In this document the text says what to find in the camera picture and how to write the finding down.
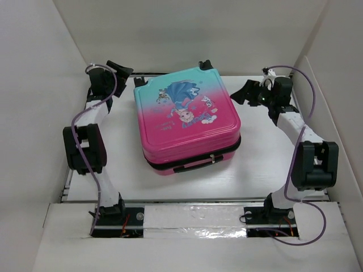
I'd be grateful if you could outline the pink and teal suitcase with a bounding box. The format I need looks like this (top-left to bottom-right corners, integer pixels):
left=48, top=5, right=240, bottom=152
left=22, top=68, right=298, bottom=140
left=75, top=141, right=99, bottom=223
left=134, top=60, right=242, bottom=175

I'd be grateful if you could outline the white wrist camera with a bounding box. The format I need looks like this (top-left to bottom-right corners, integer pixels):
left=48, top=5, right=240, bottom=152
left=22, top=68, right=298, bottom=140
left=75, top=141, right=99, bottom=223
left=260, top=67, right=276, bottom=87
left=85, top=63, right=99, bottom=74

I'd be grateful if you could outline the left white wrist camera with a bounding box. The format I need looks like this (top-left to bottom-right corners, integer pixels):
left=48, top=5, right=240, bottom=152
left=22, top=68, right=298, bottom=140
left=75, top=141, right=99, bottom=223
left=85, top=63, right=99, bottom=74

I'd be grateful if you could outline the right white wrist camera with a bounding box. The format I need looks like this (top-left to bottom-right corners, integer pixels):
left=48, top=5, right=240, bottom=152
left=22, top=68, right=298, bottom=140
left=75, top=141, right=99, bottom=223
left=260, top=67, right=276, bottom=87

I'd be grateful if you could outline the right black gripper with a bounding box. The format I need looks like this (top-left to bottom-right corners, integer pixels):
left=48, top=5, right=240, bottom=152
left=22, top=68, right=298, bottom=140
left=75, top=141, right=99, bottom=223
left=230, top=80, right=276, bottom=108

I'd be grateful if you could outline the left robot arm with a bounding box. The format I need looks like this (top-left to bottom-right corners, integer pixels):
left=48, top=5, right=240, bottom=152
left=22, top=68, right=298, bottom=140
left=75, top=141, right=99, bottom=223
left=62, top=61, right=133, bottom=225

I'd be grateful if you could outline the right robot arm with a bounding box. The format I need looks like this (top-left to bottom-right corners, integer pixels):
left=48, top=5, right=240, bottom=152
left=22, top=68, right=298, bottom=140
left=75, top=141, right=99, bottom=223
left=230, top=76, right=339, bottom=223

